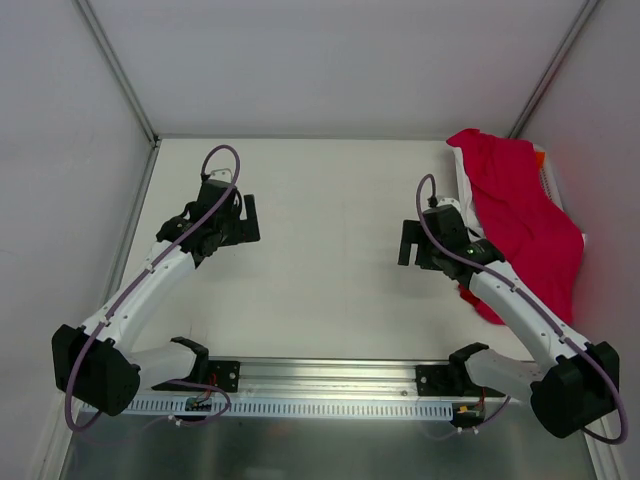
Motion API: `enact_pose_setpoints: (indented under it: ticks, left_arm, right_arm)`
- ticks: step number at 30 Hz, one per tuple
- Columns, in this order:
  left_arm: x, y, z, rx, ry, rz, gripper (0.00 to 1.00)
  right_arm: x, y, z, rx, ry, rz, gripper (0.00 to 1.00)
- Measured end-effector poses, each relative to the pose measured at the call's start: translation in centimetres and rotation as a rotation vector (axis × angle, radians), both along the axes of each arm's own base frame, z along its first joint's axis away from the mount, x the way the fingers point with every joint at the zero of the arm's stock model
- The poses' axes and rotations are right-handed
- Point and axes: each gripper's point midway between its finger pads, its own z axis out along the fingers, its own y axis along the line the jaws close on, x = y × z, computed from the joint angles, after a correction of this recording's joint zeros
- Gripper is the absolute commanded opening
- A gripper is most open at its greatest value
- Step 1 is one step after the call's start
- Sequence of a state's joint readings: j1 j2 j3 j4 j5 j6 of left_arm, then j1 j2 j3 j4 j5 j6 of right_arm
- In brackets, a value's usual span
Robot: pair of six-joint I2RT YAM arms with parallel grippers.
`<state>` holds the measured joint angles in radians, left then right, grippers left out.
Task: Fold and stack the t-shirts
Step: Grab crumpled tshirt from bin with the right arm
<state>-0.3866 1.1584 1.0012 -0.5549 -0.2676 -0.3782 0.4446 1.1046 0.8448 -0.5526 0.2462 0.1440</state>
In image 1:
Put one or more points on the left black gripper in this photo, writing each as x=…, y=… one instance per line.
x=245, y=228

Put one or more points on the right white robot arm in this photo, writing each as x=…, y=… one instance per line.
x=570, y=381

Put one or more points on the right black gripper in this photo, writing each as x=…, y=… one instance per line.
x=415, y=249

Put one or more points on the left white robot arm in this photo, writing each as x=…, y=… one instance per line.
x=96, y=362

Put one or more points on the orange t shirt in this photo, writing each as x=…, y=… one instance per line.
x=540, y=158

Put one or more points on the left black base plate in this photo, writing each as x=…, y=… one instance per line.
x=224, y=374

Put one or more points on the white t shirt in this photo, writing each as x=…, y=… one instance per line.
x=465, y=197

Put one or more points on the white laundry basket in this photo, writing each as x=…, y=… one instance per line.
x=548, y=182

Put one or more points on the white slotted cable duct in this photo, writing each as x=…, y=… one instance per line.
x=292, y=408

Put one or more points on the magenta t shirt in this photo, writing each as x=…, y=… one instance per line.
x=539, y=240

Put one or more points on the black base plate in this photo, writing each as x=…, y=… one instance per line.
x=447, y=380
x=224, y=374

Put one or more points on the right aluminium frame post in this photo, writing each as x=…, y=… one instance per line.
x=567, y=43

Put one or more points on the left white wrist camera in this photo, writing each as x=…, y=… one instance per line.
x=224, y=174

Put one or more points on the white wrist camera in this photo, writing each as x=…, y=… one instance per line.
x=448, y=201
x=224, y=174

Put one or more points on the aluminium mounting rail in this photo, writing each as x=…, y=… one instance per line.
x=340, y=379

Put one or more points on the left aluminium frame post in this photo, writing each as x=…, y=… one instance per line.
x=99, y=35

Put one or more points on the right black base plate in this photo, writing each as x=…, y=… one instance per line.
x=447, y=380

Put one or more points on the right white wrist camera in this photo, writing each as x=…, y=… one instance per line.
x=448, y=201

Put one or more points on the aluminium frame post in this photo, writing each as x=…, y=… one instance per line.
x=567, y=43
x=99, y=35

